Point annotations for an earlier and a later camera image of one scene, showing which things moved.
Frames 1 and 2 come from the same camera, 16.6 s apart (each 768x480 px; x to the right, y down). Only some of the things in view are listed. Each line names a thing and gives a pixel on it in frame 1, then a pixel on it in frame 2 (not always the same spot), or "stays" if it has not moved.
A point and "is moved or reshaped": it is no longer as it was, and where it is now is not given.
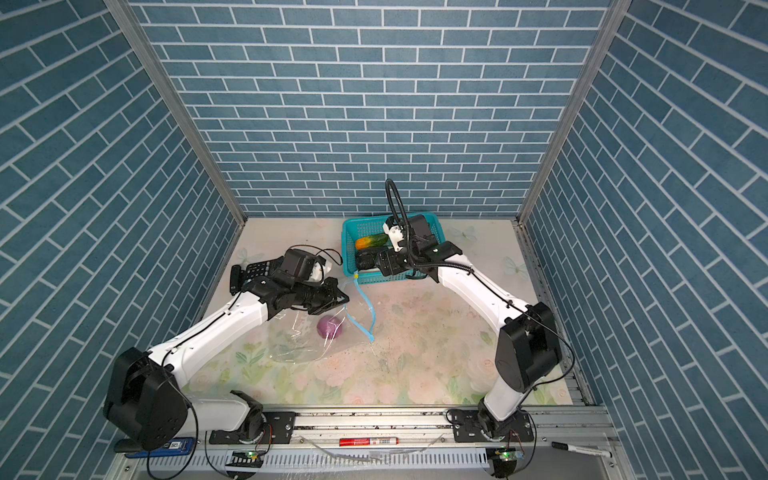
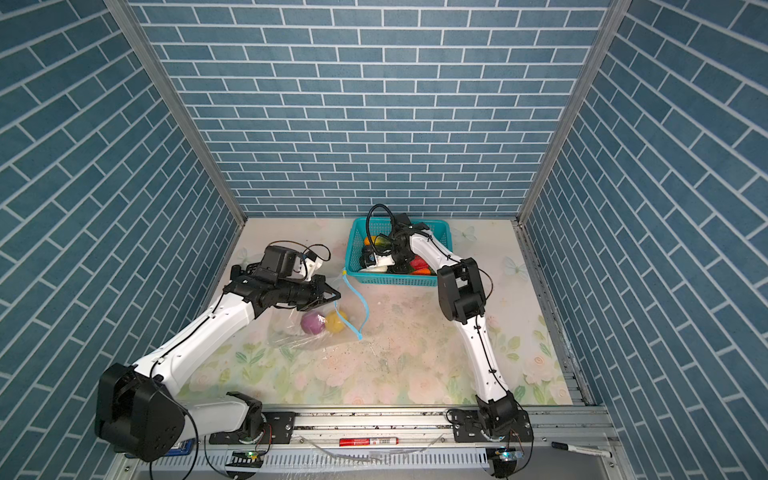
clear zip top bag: x=307 y=337 is moved or reshaped
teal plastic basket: x=355 y=228 stays
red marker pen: x=351 y=442 stays
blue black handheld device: x=176 y=445 stays
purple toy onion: x=329 y=327 → x=313 y=323
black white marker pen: x=581 y=449 stays
